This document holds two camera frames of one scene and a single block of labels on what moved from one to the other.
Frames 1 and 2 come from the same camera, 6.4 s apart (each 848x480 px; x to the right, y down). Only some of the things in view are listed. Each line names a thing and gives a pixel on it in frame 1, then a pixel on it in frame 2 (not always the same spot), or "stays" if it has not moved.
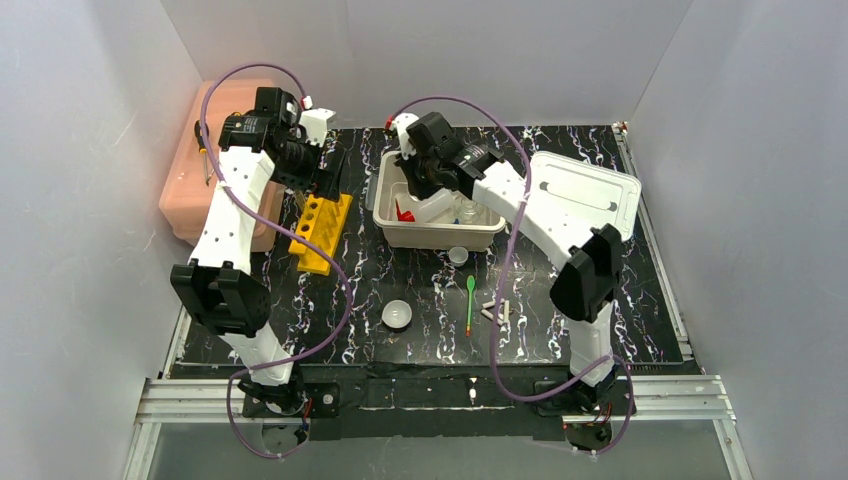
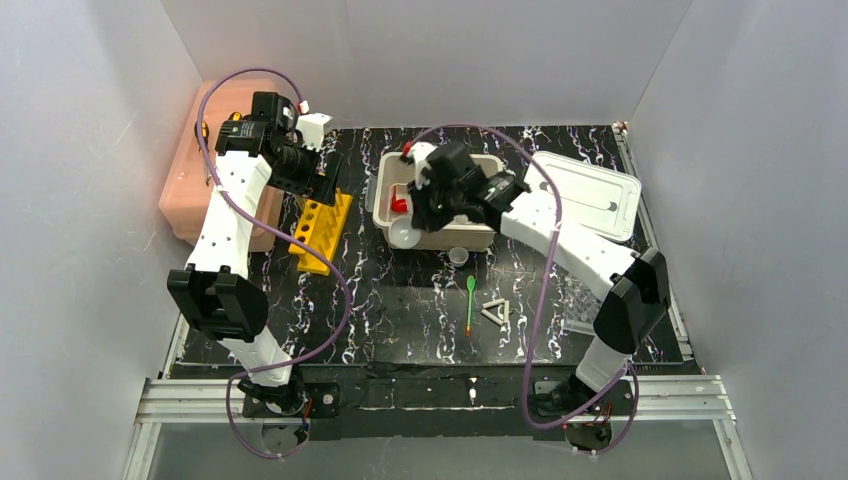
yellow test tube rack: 321,225 stays
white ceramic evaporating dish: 397,314 -> 402,233
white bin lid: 593,195 stays
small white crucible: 458,256 stays
